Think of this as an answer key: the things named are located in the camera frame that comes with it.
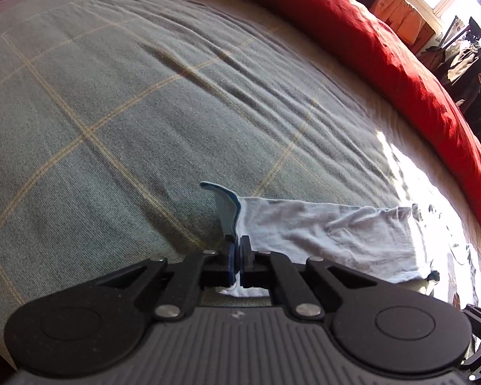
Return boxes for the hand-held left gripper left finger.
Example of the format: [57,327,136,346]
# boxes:
[96,236,237,321]

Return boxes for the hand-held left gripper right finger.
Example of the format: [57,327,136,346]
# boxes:
[240,236,379,321]

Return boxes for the light blue cartoon-print shirt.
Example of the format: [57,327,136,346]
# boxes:
[200,182,481,313]

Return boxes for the grey-green plaid bed sheet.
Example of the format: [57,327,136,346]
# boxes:
[0,0,481,370]

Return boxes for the black hanging jackets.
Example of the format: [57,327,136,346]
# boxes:
[417,40,481,149]

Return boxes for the red quilt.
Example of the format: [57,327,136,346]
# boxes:
[208,0,481,241]

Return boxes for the orange cloth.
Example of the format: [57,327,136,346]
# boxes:
[379,0,437,47]

